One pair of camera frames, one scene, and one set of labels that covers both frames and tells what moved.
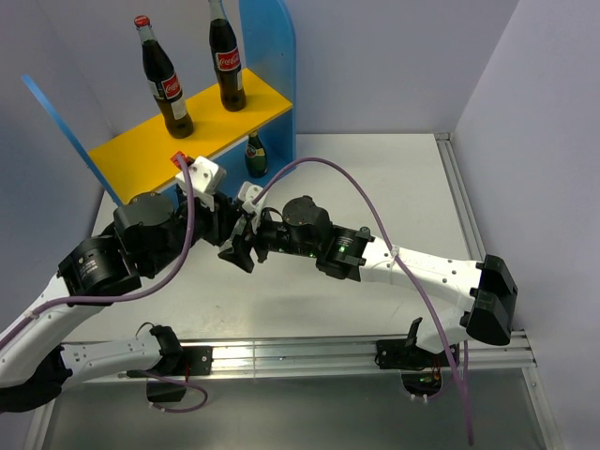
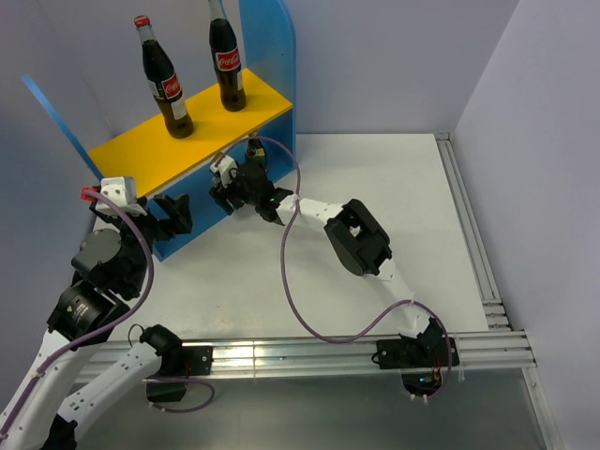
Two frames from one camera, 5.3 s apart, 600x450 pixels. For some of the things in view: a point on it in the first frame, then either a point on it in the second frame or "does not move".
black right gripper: x=239 y=253 → x=221 y=194
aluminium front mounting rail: x=245 y=356 does not move
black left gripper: x=219 y=222 → x=178 y=214
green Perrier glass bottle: x=255 y=156 does not move
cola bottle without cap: x=226 y=58 does not move
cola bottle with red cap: x=164 y=82 does not move
